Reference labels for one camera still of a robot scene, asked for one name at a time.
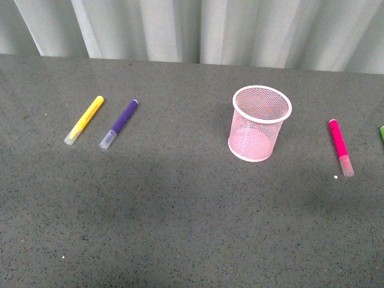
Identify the pink mesh pen cup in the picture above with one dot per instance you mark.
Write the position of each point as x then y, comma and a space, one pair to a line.
259, 112

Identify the grey pleated curtain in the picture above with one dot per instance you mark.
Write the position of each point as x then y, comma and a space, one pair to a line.
308, 35

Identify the yellow highlighter pen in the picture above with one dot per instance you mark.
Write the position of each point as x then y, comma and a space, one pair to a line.
84, 120

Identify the purple highlighter pen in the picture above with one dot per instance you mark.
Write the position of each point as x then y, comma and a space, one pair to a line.
119, 124

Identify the green highlighter pen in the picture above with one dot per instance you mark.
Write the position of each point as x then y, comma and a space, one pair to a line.
382, 132

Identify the pink highlighter pen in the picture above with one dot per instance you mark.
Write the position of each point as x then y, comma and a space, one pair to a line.
341, 148

